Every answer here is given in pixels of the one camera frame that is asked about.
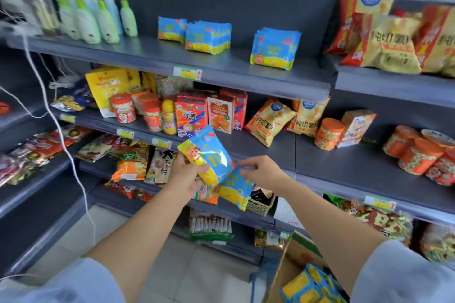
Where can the brown cardboard box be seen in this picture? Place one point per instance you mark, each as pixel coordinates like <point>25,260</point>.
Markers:
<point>298,253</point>

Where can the large yellow chip bag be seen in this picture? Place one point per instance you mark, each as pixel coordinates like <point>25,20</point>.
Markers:
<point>350,18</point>
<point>439,43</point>
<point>387,47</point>

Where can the red brown snack packet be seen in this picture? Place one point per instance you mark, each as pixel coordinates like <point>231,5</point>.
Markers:
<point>96,148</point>

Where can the pile of red snack packets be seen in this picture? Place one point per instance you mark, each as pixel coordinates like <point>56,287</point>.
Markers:
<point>35,152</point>

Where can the red white biscuit box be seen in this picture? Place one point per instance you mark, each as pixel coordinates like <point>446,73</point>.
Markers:
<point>221,114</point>

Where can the person's left forearm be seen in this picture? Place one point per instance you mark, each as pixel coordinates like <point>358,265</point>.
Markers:
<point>142,239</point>

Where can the clear wrapped snack packets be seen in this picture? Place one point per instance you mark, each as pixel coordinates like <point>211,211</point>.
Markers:
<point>172,86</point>

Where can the pile of blue yellow packets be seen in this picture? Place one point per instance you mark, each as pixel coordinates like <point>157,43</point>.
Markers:
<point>312,286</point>

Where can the person's left thumb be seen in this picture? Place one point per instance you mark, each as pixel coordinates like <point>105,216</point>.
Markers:
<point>199,170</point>

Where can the green orange snack packet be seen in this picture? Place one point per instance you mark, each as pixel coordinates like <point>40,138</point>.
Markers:
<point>131,164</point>

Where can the red flat snack packet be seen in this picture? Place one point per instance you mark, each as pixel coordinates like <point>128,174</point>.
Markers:
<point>121,190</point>

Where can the orange white carton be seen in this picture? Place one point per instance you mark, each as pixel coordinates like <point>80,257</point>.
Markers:
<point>355,127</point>

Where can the red blue biscuit box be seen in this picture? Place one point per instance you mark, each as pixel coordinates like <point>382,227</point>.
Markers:
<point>190,116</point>

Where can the person's right hand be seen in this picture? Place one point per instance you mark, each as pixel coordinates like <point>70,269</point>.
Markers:
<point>267,173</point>

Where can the white paper sheet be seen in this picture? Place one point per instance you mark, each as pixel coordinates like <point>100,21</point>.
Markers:
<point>288,214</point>

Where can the blue metal frame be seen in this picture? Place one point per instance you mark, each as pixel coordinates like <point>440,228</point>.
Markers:
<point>261,281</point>

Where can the dark packets in basket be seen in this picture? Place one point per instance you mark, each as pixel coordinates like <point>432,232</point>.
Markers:
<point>262,195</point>

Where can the blue gold snack packets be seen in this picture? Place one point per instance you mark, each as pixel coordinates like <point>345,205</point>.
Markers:
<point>73,98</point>

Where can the white plastic basket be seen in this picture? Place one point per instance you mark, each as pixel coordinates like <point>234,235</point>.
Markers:
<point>259,207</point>

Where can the light blue sleeve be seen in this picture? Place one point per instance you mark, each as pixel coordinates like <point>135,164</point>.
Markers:
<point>60,285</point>
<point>401,274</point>

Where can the row of green pump bottles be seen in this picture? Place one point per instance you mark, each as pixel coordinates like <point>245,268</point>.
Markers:
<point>96,18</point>

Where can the light blue left sleeve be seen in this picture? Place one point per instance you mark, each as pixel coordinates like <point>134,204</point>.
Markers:
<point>60,285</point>

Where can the green white stick pack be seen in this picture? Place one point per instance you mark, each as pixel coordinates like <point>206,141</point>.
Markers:
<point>209,226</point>

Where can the light blue right sleeve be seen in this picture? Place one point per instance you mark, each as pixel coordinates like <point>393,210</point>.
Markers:
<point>401,274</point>

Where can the yellow pouches behind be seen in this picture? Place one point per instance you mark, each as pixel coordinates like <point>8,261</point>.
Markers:
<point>142,81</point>

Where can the red green snack bag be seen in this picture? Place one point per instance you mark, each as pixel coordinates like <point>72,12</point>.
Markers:
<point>380,219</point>
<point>440,242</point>

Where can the blue snack packet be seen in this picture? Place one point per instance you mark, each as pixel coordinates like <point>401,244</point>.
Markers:
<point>237,191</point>
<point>209,153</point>

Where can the small yellow bottle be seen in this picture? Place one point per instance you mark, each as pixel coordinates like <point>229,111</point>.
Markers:
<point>169,118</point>

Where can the person's left hand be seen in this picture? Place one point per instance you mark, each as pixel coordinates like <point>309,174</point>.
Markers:
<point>181,175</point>

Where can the person's right thumb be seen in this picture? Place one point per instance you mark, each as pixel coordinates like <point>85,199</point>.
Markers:
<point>247,172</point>

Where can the row of clear boxed bottles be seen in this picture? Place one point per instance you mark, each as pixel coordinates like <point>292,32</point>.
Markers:
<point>28,4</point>

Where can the red lidded snack cup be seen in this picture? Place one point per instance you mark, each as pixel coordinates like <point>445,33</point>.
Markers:
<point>123,108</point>
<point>144,96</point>
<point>153,118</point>

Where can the green yellow price tag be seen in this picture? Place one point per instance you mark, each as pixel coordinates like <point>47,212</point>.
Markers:
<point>125,133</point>
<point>161,143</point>
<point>187,73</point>
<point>67,118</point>
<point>379,203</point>

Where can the small yellow chip bag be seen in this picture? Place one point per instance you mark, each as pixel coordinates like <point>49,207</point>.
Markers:
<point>309,116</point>
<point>270,123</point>

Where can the person's right forearm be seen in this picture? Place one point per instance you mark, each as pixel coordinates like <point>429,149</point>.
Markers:
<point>330,228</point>

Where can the green clear snack packet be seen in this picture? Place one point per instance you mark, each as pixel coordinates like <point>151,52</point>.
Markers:
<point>270,239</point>

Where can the orange lidded snack cup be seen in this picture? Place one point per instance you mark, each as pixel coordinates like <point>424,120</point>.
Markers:
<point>419,157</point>
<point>328,135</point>
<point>400,141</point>
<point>442,169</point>

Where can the white lidded snack cup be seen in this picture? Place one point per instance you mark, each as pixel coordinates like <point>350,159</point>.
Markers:
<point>439,137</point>

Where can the stack of blue packets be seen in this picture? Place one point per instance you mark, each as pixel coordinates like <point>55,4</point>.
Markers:
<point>171,29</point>
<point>273,49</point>
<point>208,38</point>

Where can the yellow standing pouch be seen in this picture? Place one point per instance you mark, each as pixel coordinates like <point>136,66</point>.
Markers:
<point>105,88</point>

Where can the grey metal shelf unit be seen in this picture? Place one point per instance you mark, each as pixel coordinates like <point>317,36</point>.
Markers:
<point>32,203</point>
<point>373,167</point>
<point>231,68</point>

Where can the white black snack packet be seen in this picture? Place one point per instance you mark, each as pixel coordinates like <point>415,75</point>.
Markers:
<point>160,167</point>

